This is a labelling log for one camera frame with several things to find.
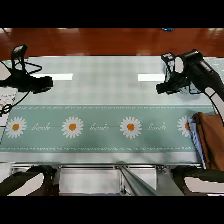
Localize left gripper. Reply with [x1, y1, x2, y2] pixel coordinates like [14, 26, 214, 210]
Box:
[19, 75, 55, 95]

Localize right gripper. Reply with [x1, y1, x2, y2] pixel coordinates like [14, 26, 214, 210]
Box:
[155, 72, 192, 95]

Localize white paper sheet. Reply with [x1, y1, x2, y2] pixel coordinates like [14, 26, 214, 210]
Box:
[0, 86, 19, 127]

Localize light blue garment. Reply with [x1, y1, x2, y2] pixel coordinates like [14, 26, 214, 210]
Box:
[187, 115, 208, 169]

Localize brown garment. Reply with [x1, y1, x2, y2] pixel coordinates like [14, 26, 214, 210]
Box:
[194, 111, 224, 172]

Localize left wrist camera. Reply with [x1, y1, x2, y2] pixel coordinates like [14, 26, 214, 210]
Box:
[10, 44, 30, 74]

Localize silver frame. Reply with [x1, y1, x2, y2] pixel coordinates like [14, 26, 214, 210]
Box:
[0, 161, 224, 197]

